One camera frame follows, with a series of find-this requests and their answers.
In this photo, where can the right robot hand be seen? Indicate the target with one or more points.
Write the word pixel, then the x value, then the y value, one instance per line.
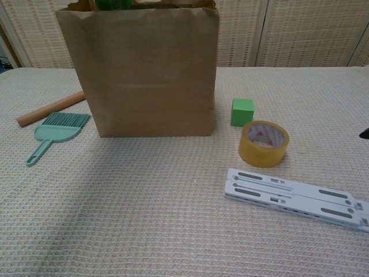
pixel 365 133

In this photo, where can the teal small brush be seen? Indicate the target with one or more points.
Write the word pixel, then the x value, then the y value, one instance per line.
pixel 57 132

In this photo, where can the clear packing tape roll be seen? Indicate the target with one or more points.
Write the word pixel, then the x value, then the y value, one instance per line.
pixel 253 154

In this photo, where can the green cube block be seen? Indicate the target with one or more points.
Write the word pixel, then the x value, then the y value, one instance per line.
pixel 242 114

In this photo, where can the green chip can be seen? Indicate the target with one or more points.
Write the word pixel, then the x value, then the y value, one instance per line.
pixel 103 3

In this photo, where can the woven folding screen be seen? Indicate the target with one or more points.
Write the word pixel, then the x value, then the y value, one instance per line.
pixel 288 31

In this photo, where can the brown paper bag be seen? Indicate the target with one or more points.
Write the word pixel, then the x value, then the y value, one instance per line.
pixel 144 72

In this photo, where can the white folding laptop stand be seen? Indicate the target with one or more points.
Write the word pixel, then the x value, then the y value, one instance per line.
pixel 288 196

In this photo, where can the wooden rod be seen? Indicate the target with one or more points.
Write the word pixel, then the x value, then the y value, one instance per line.
pixel 46 111

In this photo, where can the beige woven tablecloth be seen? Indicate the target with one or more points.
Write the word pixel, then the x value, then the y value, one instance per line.
pixel 173 231

